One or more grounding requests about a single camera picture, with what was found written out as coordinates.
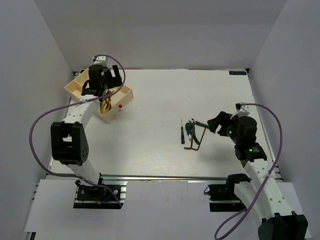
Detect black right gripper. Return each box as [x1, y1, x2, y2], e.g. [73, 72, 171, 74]
[207, 111, 242, 145]

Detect green handled cutters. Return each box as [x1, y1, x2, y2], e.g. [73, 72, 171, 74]
[189, 117, 210, 145]

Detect yellow needle-nose pliers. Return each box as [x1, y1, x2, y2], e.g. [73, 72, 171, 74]
[100, 98, 112, 114]

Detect long brown hex key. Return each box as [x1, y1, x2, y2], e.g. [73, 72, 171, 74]
[184, 121, 195, 150]

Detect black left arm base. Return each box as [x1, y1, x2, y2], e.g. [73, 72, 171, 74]
[73, 180, 127, 210]

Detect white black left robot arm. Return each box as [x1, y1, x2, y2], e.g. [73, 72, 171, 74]
[50, 64, 123, 200]

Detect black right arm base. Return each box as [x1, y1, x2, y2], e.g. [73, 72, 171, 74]
[203, 173, 251, 213]

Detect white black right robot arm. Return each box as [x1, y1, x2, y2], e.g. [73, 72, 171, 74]
[207, 111, 308, 240]

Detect cream compartment tray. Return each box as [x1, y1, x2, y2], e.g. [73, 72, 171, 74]
[64, 65, 134, 123]

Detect black green precision screwdriver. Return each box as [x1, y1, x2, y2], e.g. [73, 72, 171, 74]
[180, 119, 185, 145]

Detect blue logo sticker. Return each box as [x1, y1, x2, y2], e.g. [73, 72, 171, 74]
[229, 71, 247, 76]

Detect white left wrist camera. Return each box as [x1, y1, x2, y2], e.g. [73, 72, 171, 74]
[92, 55, 108, 67]

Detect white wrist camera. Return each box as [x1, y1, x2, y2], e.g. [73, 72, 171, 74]
[235, 102, 250, 118]
[92, 55, 108, 67]

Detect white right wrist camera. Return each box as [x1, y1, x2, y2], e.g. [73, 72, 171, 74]
[235, 102, 250, 118]

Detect aluminium table rail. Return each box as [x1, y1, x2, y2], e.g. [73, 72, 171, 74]
[47, 173, 283, 181]

